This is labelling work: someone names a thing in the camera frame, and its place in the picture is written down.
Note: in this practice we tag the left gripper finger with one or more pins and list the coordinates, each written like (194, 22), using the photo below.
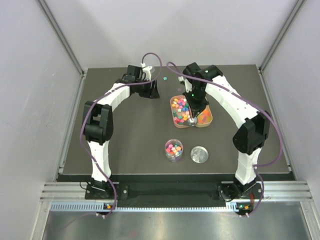
(154, 90)
(147, 93)

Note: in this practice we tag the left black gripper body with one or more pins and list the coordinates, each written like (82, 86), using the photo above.
(149, 90)

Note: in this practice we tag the beige tray of jelly candies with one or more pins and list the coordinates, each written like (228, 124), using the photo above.
(205, 118)

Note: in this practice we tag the pink tray of opaque candies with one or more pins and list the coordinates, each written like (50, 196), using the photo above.
(180, 111)

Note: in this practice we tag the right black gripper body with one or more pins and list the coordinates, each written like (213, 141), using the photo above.
(196, 98)

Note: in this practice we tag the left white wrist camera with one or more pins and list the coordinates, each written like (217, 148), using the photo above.
(147, 72)

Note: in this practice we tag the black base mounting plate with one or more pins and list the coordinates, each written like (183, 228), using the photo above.
(200, 190)

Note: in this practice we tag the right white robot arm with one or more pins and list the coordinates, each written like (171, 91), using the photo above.
(252, 126)

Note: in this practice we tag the metal candy scoop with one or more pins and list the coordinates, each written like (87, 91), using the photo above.
(192, 121)

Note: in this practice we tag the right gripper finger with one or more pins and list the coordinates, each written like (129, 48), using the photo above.
(192, 109)
(198, 109)

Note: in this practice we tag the clear plastic jar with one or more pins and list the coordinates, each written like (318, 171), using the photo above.
(173, 150)

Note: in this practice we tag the aluminium frame rail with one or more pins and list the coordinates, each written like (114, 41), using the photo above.
(70, 197)

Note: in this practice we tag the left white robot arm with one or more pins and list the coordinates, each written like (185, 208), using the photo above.
(98, 124)

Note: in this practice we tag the silver jar lid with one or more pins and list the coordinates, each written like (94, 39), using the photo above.
(199, 154)

